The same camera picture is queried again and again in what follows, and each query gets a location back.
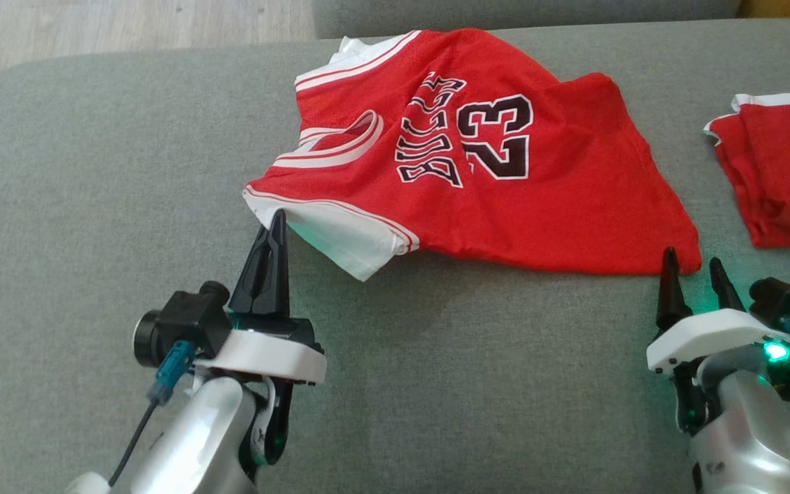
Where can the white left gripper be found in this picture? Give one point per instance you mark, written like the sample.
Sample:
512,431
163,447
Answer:
271,357

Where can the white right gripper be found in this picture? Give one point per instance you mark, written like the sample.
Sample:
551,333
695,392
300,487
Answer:
703,336

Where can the red shorts white side stripe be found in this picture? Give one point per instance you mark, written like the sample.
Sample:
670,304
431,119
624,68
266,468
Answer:
786,171

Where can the red basketball jersey number 23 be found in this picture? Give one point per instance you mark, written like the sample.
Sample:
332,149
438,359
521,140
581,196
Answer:
573,206

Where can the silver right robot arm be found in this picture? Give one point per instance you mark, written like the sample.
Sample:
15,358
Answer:
758,425

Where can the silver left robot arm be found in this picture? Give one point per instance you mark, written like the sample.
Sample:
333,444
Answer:
196,439

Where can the grey fabric sofa seat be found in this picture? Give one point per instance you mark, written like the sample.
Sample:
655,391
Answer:
436,357

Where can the yellow cushion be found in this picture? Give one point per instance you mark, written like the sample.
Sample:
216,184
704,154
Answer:
786,7

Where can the grey sofa cushion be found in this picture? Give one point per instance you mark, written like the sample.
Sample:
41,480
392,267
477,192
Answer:
505,14

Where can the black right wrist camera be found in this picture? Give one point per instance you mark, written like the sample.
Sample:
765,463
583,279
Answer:
782,302

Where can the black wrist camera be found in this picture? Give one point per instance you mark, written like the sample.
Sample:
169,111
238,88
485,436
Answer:
782,302
186,322

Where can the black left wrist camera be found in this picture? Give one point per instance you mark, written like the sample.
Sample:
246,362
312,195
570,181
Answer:
186,322

